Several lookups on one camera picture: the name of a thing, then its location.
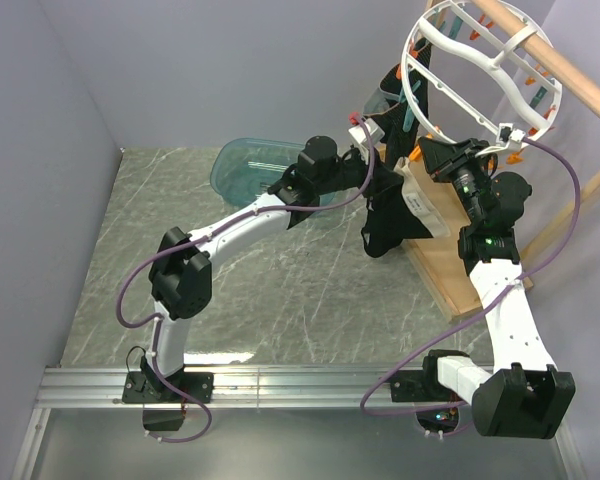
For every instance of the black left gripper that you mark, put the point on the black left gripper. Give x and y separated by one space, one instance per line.
365 168

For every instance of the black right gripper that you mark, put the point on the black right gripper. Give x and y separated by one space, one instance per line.
438 156

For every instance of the black underwear beige waistband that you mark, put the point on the black underwear beige waistband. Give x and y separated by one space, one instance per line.
398 209

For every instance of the white round clip hanger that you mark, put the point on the white round clip hanger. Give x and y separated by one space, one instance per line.
427 27

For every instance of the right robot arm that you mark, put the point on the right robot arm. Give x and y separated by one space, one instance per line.
525 395

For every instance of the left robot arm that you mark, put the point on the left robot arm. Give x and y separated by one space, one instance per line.
181 272

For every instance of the orange hanger clip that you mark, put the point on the orange hanger clip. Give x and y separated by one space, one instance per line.
514 158
416 154

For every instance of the black hanging underwear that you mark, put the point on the black hanging underwear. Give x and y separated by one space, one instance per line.
386 110

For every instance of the teal hanger clip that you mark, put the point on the teal hanger clip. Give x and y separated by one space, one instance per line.
419 90

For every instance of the teal transparent plastic bin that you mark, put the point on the teal transparent plastic bin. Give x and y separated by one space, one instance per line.
246 168

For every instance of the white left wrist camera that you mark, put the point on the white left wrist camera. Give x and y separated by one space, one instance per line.
365 134

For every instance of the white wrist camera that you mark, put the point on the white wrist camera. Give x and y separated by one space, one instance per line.
508 139
365 134

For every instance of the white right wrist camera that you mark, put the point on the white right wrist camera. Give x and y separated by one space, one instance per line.
508 139

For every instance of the wooden drying rack frame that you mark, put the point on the wooden drying rack frame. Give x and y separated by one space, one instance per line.
435 258

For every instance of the aluminium mounting rail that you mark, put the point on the aluminium mounting rail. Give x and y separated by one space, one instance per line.
269 422

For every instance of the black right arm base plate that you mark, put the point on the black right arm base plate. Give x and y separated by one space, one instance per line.
408 386

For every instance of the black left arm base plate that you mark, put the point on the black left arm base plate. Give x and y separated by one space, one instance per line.
140 389

